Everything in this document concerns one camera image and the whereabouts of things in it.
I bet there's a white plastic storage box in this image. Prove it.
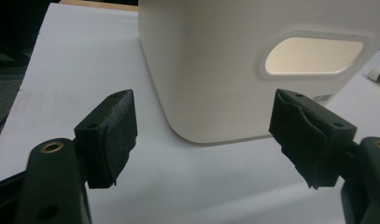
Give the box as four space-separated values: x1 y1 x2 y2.
137 0 380 147

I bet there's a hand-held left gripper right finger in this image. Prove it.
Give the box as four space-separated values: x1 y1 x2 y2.
268 88 358 190

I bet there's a white table cover sheet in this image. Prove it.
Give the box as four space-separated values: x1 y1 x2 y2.
0 3 380 224

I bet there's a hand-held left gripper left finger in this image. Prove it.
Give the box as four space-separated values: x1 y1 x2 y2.
74 89 138 189

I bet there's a yellow shuttlecock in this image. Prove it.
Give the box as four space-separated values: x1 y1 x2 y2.
367 66 380 84

